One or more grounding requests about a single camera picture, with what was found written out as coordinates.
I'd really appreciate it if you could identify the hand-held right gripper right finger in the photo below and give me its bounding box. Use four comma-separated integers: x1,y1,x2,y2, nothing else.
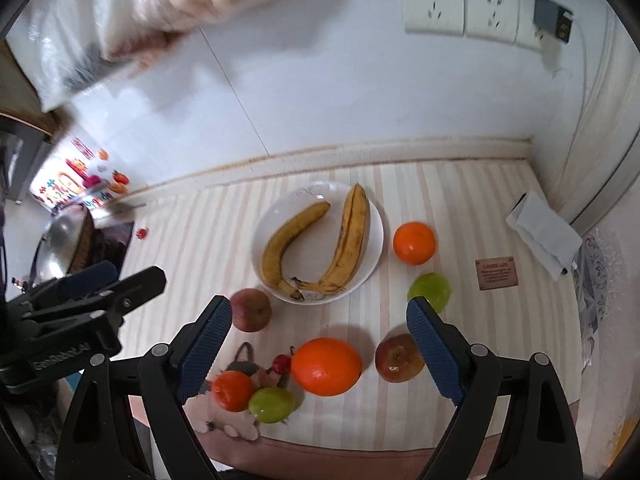
406,296,583,480

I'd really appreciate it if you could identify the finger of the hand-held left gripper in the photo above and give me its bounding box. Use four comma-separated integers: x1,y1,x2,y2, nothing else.
20,266,167,330
10,260,120,307

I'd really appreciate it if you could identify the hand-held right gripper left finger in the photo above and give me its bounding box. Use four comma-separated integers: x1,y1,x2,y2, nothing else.
57,295,233,480

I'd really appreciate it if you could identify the red apple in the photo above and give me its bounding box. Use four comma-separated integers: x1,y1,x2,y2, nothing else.
230,288,273,333
375,333,426,383

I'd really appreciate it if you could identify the small orange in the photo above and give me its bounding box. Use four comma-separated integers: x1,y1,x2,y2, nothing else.
211,370,256,413

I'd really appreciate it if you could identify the green apple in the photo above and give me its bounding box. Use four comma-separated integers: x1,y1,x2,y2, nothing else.
248,386,297,424
407,272,452,315

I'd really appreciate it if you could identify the medium orange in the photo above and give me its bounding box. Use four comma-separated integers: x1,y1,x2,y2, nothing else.
392,221,437,266

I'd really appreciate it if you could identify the large orange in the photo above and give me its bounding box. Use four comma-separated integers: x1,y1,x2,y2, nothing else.
291,337,363,397

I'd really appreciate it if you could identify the white round plate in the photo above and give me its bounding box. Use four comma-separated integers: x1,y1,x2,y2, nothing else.
249,180,386,305

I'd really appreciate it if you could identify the metal wok pan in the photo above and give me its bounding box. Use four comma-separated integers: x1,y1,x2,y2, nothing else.
30,207,88,281

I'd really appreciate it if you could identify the brown printed label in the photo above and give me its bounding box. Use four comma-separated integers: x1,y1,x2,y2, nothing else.
475,257,518,291

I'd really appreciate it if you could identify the colourful printed sheet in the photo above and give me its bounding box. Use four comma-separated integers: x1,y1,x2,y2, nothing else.
30,135,131,211

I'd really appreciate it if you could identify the spotted yellow banana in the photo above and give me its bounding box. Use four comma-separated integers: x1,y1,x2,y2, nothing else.
261,201,332,302
292,183,371,295

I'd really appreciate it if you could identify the white folded tissue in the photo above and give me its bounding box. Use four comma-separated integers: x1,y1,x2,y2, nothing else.
505,192,583,281

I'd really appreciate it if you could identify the grey patterned cloth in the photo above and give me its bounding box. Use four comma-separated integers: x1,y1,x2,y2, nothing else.
572,230,618,361

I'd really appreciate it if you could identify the clear plastic bag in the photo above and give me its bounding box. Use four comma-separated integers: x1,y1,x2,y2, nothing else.
10,0,311,111

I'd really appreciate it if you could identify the grey plug adapter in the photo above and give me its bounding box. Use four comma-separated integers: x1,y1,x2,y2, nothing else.
532,0,574,43

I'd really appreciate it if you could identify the white wall socket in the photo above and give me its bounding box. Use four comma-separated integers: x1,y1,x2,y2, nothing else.
398,0,466,36
465,0,521,43

